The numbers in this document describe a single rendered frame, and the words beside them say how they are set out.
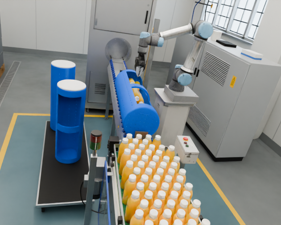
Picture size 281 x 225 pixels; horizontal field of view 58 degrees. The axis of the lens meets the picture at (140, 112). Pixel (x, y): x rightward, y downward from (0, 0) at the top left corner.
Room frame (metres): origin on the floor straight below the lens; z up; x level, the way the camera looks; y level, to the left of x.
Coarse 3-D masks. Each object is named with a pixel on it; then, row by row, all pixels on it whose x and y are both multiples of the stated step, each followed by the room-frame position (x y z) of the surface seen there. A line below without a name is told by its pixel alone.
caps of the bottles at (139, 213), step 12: (132, 156) 1.26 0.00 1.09; (144, 156) 1.29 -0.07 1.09; (156, 156) 1.31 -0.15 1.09; (132, 180) 1.07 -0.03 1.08; (144, 180) 1.08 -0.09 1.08; (156, 180) 1.10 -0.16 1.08; (168, 180) 1.12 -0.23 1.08; (180, 180) 1.13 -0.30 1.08; (132, 192) 0.97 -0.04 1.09; (144, 204) 0.90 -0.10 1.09; (156, 204) 0.92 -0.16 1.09; (168, 204) 0.94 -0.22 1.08; (180, 204) 0.96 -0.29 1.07; (156, 216) 0.85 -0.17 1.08; (168, 216) 0.87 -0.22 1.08; (180, 216) 0.88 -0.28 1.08; (192, 216) 0.90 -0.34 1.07
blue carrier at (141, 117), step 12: (120, 72) 2.49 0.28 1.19; (132, 72) 2.53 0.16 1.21; (120, 84) 2.22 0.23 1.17; (132, 84) 2.11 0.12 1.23; (120, 96) 2.01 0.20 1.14; (132, 96) 1.87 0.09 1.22; (144, 96) 2.29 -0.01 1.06; (120, 108) 1.87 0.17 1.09; (132, 108) 1.68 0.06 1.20; (144, 108) 1.69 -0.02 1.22; (132, 120) 1.67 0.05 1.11; (144, 120) 1.69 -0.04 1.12; (156, 120) 1.71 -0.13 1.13; (132, 132) 1.67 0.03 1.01
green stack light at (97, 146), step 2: (90, 140) 1.17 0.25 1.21; (90, 142) 1.17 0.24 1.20; (92, 142) 1.16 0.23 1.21; (100, 142) 1.18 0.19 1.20; (90, 144) 1.17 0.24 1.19; (92, 144) 1.16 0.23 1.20; (94, 144) 1.16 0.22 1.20; (96, 144) 1.16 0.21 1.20; (98, 144) 1.16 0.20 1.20; (100, 144) 1.18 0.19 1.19; (90, 146) 1.17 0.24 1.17; (92, 146) 1.16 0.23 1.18; (94, 146) 1.16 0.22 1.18; (96, 146) 1.16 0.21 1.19; (98, 146) 1.17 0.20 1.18; (100, 146) 1.19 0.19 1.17; (90, 148) 1.16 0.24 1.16; (92, 148) 1.16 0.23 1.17; (94, 148) 1.16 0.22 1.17; (96, 148) 1.16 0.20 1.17; (98, 148) 1.17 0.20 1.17
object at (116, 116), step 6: (108, 66) 3.63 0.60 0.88; (114, 66) 3.52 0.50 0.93; (120, 66) 3.58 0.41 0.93; (108, 72) 3.41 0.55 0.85; (114, 96) 2.54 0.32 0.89; (114, 102) 2.43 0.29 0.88; (114, 108) 2.31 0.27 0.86; (114, 114) 2.22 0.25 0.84; (120, 132) 1.83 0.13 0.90; (120, 138) 1.75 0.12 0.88; (132, 138) 1.72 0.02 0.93
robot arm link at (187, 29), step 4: (200, 20) 2.20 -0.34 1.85; (192, 24) 2.22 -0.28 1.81; (176, 28) 2.22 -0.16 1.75; (180, 28) 2.21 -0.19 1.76; (184, 28) 2.21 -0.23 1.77; (188, 28) 2.21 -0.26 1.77; (192, 28) 2.20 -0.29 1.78; (160, 32) 2.21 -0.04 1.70; (164, 32) 2.20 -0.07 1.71; (168, 32) 2.19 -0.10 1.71; (172, 32) 2.19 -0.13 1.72; (176, 32) 2.19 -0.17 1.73; (180, 32) 2.20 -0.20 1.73; (184, 32) 2.20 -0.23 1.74; (188, 32) 2.21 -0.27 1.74; (192, 32) 2.21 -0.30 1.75; (160, 36) 2.18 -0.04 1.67; (164, 36) 2.18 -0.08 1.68; (168, 36) 2.18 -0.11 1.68; (172, 36) 2.19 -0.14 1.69; (176, 36) 2.20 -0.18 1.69; (164, 40) 2.20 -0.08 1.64
